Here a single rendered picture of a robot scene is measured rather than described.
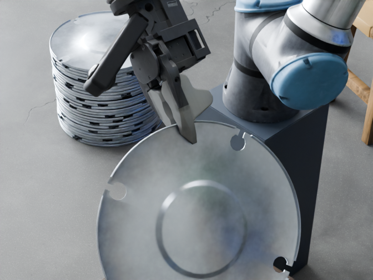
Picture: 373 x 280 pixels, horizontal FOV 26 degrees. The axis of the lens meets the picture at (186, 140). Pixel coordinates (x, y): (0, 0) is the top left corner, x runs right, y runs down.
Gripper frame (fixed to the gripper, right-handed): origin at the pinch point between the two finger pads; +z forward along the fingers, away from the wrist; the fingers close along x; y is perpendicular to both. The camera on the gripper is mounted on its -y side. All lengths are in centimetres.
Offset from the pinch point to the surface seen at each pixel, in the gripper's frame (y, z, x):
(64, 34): 32, -38, 100
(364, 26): 87, -6, 57
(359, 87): 89, 7, 71
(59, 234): 5, 8, 88
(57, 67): 25, -30, 96
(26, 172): 9, -9, 105
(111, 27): 44, -35, 96
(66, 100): 25, -22, 101
